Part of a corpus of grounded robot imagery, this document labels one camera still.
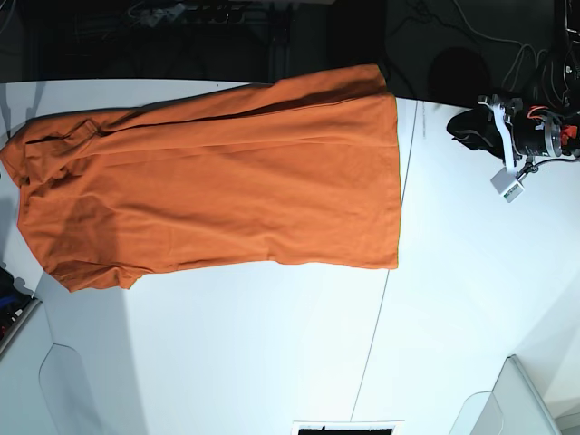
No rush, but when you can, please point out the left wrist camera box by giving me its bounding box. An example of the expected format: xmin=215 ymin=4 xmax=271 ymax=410
xmin=491 ymin=168 xmax=525 ymax=203

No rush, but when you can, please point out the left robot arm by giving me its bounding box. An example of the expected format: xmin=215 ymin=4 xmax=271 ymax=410
xmin=447 ymin=1 xmax=579 ymax=178

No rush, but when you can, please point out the orange t-shirt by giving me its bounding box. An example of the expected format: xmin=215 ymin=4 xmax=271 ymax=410
xmin=1 ymin=64 xmax=401 ymax=291

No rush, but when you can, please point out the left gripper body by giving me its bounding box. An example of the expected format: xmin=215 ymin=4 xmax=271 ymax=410
xmin=478 ymin=94 xmax=579 ymax=170

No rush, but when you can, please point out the white framed black tray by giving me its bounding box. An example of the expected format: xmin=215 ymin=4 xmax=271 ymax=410
xmin=291 ymin=420 xmax=404 ymax=435

